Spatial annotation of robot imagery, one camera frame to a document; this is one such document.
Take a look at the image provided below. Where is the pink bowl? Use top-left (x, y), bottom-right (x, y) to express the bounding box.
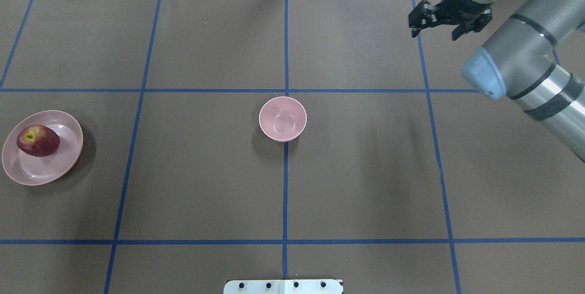
top-left (258, 96), bottom-right (308, 143)

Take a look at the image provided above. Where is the pink plate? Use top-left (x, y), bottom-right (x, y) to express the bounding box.
top-left (1, 110), bottom-right (84, 186)

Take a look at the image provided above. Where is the red apple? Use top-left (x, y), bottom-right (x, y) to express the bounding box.
top-left (16, 124), bottom-right (60, 157)

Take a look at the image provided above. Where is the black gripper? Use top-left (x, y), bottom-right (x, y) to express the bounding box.
top-left (408, 0), bottom-right (493, 41)

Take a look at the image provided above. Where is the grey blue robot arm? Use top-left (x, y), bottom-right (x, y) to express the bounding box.
top-left (408, 0), bottom-right (585, 160)

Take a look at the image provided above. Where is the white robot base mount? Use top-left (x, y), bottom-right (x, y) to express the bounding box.
top-left (223, 279), bottom-right (345, 294)

